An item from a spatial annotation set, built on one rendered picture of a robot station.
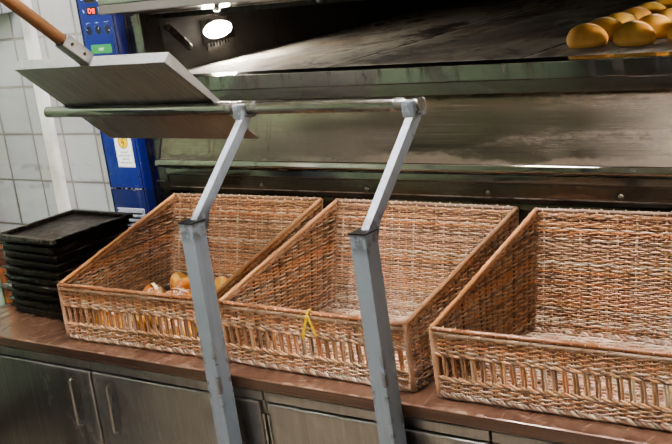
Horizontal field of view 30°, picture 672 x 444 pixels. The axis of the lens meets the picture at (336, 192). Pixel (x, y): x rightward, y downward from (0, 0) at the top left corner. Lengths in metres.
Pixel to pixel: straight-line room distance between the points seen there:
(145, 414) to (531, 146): 1.15
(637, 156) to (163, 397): 1.26
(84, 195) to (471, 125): 1.48
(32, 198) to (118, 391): 1.14
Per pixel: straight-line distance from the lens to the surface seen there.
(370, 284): 2.46
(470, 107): 2.98
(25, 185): 4.22
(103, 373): 3.26
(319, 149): 3.24
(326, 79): 3.19
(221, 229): 3.49
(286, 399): 2.81
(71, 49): 3.02
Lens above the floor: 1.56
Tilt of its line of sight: 12 degrees down
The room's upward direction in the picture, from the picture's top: 8 degrees counter-clockwise
